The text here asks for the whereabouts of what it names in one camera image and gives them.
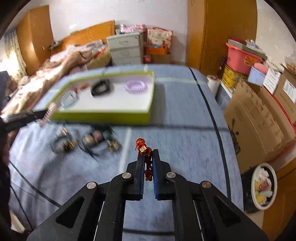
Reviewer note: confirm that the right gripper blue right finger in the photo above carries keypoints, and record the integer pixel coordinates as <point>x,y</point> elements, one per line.
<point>162,188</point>

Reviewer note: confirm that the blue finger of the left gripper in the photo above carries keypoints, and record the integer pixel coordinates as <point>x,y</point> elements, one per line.
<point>19,120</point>

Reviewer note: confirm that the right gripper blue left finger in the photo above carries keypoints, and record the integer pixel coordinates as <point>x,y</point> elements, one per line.
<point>135,188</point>

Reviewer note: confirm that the black tie with teal ball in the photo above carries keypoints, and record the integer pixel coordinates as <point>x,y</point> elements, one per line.
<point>108,141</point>

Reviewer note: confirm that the brown fleece blanket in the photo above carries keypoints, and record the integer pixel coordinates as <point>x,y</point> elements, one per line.
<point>28,95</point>

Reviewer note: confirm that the blue patterned tablecloth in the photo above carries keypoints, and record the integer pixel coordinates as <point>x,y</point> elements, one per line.
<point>187,127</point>

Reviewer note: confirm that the floral window curtain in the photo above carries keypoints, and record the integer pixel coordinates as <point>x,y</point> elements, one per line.
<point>15,65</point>

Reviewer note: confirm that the green shallow cardboard tray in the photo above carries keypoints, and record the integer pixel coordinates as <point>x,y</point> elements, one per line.
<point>102,96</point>

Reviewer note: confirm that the corner wooden wardrobe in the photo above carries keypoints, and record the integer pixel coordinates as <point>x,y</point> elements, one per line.
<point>35,35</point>

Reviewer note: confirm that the white round trash bin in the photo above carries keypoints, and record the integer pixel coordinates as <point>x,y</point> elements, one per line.
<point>264,186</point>

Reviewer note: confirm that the white paper roll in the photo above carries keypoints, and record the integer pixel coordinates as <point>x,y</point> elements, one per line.
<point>213,83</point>

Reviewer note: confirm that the large brown cardboard box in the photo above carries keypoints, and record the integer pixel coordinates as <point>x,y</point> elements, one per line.
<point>259,127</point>

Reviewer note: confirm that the cola bottle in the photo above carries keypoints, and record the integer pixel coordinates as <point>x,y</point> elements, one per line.
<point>147,59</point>

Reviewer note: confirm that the yellow patterned tin box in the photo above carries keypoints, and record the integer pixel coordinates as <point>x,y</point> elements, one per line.
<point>230,78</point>

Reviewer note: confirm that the orange box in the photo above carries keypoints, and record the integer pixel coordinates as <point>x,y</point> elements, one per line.
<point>157,51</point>

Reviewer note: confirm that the grey three-drawer nightstand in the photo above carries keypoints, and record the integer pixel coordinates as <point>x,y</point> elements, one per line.
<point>126,49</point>

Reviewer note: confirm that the wooden bed headboard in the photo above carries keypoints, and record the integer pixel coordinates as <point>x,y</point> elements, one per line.
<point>91,34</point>

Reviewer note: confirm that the red floral gift bag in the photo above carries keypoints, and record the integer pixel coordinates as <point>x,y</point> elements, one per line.
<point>160,37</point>

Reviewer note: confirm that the pink plastic storage bin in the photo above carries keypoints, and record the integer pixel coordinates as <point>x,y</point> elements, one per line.
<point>240,60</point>

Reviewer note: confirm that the light blue round box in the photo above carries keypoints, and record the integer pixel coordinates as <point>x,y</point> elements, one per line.
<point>257,74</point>

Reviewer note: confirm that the large wooden wardrobe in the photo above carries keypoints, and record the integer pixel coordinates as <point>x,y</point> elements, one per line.
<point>210,24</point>

